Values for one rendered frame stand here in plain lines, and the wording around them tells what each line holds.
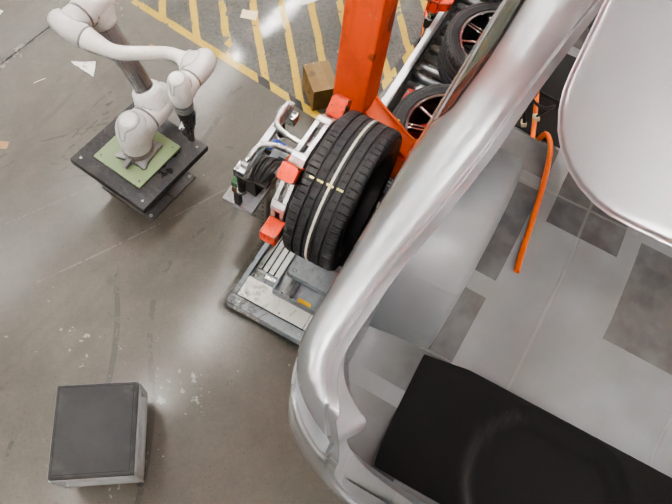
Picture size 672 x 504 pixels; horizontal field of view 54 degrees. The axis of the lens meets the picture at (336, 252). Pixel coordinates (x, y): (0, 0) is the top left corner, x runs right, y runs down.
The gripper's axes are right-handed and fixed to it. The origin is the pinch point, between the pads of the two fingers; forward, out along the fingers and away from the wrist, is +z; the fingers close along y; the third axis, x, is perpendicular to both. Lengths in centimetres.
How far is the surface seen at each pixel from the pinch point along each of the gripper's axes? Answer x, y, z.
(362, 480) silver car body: 133, 112, -50
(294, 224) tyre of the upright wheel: 71, 34, -30
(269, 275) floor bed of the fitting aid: 52, 24, 61
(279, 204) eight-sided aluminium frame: 62, 29, -30
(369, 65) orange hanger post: 70, -36, -50
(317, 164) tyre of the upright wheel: 71, 15, -48
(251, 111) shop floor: -9, -69, 68
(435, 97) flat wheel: 92, -93, 21
